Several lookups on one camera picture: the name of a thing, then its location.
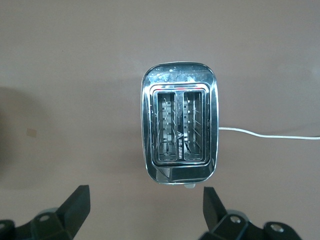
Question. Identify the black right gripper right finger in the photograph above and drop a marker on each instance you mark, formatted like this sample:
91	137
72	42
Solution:
217	220

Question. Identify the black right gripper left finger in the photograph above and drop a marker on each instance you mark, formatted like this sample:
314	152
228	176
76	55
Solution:
67	210

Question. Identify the silver two-slot toaster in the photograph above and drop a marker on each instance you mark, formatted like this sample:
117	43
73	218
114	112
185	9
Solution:
180	172

